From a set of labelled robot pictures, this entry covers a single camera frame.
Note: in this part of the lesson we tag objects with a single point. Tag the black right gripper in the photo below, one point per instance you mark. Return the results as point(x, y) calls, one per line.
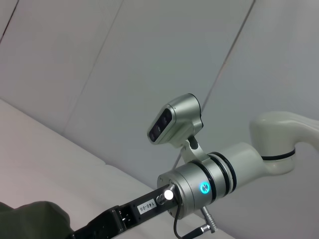
point(119, 214)

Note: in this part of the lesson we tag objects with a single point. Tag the dark green shirt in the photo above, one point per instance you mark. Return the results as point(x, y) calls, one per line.
point(32, 219)

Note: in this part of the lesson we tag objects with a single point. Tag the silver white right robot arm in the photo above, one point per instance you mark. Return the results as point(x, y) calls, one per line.
point(236, 169)

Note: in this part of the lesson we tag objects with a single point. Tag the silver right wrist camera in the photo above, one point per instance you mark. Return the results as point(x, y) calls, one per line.
point(174, 124)

